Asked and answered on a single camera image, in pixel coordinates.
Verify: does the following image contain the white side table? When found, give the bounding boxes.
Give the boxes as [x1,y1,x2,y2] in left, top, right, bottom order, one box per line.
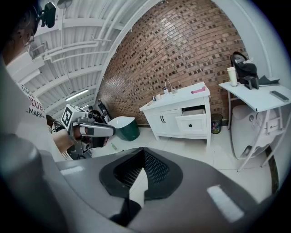
[218,80,291,172]

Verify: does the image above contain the dark flat remote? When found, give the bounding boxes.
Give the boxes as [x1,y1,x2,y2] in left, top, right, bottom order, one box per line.
[269,90,290,102]

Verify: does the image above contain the fluorescent tube lamp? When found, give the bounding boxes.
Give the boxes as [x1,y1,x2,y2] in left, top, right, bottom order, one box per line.
[65,89,89,101]

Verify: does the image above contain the black bag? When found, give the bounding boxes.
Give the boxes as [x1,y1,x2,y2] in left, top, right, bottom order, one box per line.
[230,51,258,85]

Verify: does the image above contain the white printed shirt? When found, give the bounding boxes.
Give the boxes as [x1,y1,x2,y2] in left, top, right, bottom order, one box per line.
[6,78,59,162]

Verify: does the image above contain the white drawer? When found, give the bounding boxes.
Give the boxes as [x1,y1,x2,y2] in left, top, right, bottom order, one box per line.
[175,105,207,137]

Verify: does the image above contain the green and white tub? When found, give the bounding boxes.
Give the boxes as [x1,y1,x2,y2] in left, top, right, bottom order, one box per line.
[107,116,140,142]

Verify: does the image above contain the black stand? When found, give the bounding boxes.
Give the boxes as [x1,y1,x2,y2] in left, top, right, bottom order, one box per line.
[243,76,260,90]

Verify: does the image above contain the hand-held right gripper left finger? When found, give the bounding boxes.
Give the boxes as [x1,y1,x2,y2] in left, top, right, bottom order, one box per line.
[55,147,146,228]

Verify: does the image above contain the white tumbler cup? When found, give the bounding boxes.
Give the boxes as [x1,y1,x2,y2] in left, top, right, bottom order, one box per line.
[227,66,238,88]

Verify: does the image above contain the person's head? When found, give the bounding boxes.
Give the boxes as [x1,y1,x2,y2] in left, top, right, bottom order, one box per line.
[1,4,40,67]

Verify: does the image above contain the person's left forearm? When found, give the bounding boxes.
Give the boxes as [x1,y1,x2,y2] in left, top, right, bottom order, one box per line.
[52,129,75,155]

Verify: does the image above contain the grey folded cloth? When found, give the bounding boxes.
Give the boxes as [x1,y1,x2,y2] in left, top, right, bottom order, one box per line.
[258,75,281,87]

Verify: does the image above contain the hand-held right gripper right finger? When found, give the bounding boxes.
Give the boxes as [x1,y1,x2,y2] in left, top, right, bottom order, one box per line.
[127,147,261,233]

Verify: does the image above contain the black head camera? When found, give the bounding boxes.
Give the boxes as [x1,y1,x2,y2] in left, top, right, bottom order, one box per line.
[40,1,57,29]

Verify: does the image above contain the person's glasses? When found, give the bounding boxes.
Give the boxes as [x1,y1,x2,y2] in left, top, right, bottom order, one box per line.
[22,34,35,48]

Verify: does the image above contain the chrome sink faucet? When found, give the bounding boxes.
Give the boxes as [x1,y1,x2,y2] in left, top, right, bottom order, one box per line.
[164,80,177,95]

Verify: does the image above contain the white sink cabinet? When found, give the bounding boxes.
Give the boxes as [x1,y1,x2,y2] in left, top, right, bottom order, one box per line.
[139,81,212,147]

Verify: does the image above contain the black wire waste basket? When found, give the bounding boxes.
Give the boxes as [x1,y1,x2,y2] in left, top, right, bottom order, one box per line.
[211,113,224,135]

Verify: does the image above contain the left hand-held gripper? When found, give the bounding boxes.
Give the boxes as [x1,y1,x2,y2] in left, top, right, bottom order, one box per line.
[60,104,116,159]

